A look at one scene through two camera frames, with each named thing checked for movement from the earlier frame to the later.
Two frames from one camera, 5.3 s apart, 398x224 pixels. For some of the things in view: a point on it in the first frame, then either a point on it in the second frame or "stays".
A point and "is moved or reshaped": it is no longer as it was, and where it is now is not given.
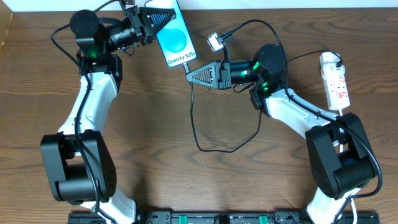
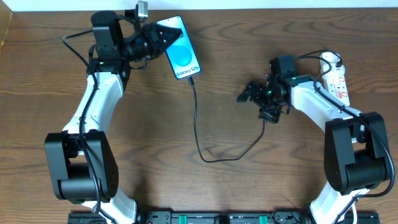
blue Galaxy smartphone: x=175 y=40 is moved or reshaped
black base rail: x=222 y=217 stays
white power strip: x=337 y=93 stays
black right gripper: x=222 y=74 → x=261 y=98
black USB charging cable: x=260 y=107 → x=341 y=61
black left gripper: x=138 y=25 → x=152 y=39
